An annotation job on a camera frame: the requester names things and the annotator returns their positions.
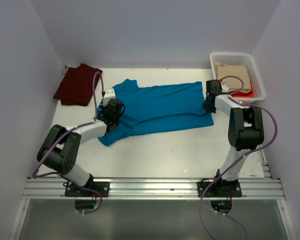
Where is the blue t shirt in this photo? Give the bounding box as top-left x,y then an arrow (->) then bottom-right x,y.
99,79 -> 214,147

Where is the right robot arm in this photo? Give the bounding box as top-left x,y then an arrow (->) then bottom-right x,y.
202,79 -> 264,197

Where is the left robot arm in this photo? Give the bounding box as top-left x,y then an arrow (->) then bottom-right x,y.
32,98 -> 125,197

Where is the beige folded t shirt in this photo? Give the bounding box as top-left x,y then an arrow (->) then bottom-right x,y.
213,61 -> 250,91

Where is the red orange t shirt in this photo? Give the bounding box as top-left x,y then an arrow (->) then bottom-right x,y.
228,79 -> 254,98

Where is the white plastic basket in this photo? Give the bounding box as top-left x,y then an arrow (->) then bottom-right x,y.
210,52 -> 266,104

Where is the folded maroon t shirt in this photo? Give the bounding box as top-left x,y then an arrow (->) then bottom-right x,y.
53,63 -> 103,107

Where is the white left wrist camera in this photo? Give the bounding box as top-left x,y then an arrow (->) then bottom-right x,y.
102,88 -> 116,106

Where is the metal corner bracket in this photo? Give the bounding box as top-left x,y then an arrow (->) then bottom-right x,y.
64,65 -> 70,74

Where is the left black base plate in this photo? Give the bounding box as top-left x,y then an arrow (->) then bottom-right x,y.
62,181 -> 110,198

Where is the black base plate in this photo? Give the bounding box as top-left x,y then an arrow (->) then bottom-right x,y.
196,178 -> 243,198
62,181 -> 110,198

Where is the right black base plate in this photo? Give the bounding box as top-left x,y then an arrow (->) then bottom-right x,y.
196,178 -> 243,198

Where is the aluminium mounting rail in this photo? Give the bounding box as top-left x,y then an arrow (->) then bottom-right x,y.
22,177 -> 285,200

